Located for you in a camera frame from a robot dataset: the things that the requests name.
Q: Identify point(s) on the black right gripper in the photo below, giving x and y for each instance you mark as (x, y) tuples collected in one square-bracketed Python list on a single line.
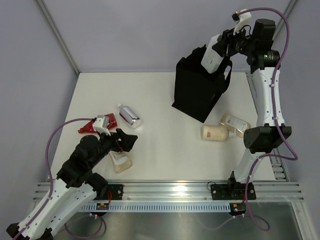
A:
[(227, 40)]

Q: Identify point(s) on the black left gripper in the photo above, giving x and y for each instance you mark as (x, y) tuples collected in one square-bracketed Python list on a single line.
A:
[(126, 141)]

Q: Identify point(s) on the clear soap refill bottle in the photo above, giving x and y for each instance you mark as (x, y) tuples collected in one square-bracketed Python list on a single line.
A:
[(120, 161)]

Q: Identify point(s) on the white bottle black cap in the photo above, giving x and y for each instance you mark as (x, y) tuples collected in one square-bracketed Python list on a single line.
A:
[(211, 60)]

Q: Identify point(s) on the red dish soap bottle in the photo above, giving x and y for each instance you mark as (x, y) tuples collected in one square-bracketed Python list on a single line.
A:
[(88, 128)]

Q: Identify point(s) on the amber pump soap bottle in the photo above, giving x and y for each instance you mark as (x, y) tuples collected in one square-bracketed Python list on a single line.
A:
[(234, 124)]

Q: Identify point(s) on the cream lotion bottle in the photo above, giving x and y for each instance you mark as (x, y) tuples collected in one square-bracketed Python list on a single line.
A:
[(216, 133)]

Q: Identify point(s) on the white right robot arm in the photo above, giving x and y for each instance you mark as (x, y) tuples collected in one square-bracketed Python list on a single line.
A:
[(168, 100)]

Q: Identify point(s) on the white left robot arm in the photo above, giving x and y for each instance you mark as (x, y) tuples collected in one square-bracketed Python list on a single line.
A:
[(75, 185)]

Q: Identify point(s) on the black canvas bag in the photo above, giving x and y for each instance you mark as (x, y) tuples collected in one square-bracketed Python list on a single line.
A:
[(196, 91)]

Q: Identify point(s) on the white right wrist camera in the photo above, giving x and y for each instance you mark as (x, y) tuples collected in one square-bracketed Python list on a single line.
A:
[(241, 18)]

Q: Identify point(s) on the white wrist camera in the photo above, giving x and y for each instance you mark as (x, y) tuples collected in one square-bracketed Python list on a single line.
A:
[(241, 18), (100, 125)]

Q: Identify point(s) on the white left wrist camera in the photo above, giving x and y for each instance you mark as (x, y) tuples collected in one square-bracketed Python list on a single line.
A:
[(100, 125)]

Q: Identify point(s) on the aluminium front rail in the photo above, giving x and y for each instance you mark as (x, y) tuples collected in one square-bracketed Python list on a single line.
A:
[(199, 191)]

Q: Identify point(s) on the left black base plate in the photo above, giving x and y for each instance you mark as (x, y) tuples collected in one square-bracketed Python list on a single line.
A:
[(110, 192)]

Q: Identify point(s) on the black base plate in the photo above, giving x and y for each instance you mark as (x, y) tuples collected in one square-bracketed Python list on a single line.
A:
[(110, 192), (236, 192)]

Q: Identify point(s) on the white slotted cable duct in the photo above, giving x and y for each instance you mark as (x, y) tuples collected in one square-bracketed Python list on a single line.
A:
[(157, 207)]

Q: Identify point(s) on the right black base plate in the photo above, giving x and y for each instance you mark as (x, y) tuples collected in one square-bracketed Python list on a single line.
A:
[(236, 192)]

